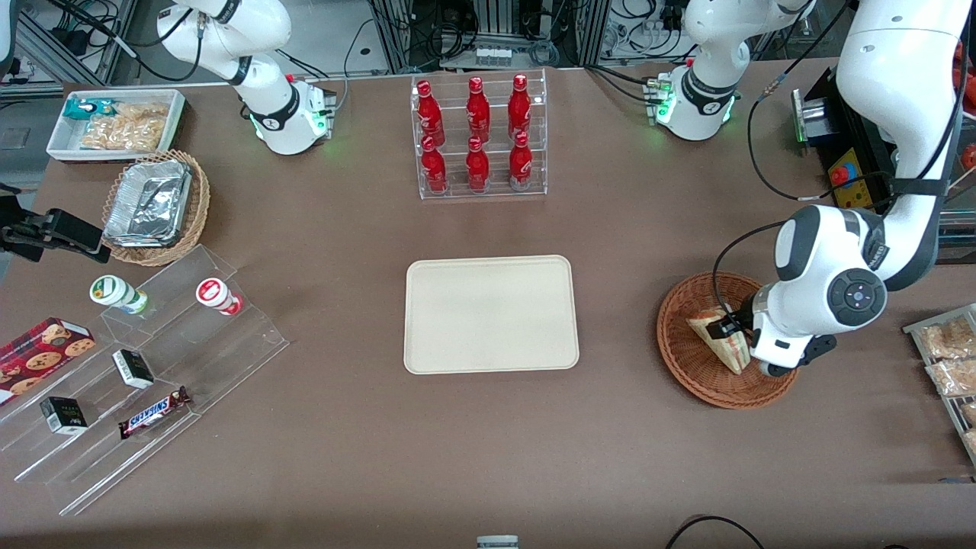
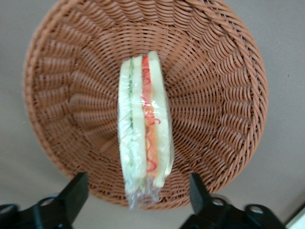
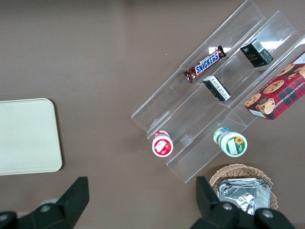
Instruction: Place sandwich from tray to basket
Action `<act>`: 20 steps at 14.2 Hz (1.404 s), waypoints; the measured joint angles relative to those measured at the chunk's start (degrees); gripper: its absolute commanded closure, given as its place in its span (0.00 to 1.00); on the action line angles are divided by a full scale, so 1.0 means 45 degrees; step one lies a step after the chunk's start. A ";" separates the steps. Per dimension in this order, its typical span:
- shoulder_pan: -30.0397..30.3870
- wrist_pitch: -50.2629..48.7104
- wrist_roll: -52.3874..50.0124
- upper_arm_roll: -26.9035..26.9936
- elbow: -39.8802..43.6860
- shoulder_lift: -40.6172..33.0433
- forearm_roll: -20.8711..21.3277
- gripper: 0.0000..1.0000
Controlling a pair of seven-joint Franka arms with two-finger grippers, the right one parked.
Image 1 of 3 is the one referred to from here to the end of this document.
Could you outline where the aluminium foil tray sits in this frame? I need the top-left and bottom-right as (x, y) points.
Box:
(103, 159), (193, 249)

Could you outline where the silver metal box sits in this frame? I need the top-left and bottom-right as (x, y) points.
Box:
(791, 88), (841, 146)

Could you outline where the snickers chocolate bar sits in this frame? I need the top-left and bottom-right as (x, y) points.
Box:
(117, 386), (191, 440)

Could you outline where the brown wicker basket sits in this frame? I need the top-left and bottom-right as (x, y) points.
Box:
(657, 271), (803, 410)

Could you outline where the beige plastic tray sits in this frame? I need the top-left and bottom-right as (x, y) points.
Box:
(403, 255), (580, 376)

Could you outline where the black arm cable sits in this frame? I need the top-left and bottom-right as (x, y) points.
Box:
(712, 221), (790, 315)

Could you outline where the white rectangular bin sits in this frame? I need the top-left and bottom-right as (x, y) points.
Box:
(46, 89), (187, 163)

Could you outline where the clear bag of snacks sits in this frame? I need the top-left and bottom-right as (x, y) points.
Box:
(926, 358), (976, 397)
(917, 316), (976, 359)

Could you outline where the triangular sandwich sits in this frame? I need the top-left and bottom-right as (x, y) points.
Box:
(686, 307), (756, 374)

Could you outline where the red cookie box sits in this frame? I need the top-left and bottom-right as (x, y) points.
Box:
(0, 317), (97, 406)

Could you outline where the red sausage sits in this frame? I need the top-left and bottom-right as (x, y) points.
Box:
(957, 46), (976, 117)

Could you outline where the light wicker basket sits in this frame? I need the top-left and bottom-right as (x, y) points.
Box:
(101, 149), (211, 267)

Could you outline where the black food warmer case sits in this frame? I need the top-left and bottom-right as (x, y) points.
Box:
(820, 65), (976, 265)

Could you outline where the red soda bottle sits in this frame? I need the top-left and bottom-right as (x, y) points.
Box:
(509, 131), (534, 191)
(465, 136), (490, 193)
(466, 76), (492, 144)
(416, 80), (446, 146)
(421, 136), (449, 194)
(508, 73), (532, 142)

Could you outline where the black clamp device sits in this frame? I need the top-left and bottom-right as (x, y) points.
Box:
(0, 194), (104, 264)

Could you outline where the teal snack packet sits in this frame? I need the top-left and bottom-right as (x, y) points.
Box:
(63, 98), (115, 121)

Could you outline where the grey wire tray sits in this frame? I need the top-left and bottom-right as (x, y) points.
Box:
(904, 303), (976, 467)

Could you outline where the clear bag of chips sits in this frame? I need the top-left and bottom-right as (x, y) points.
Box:
(80, 103), (170, 152)

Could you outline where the green lid cup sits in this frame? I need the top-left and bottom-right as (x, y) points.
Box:
(89, 274), (149, 316)

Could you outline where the small black box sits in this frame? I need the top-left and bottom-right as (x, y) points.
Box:
(40, 396), (89, 435)
(112, 349), (156, 390)

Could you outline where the red lid cup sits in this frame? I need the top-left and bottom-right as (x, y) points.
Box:
(195, 278), (243, 316)

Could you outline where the clear acrylic bottle rack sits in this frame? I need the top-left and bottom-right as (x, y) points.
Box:
(410, 69), (548, 201)

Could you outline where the clear acrylic stepped stand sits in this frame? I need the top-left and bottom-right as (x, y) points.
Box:
(0, 244), (291, 517)

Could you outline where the black cable loop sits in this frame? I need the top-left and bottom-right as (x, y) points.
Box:
(665, 516), (767, 549)

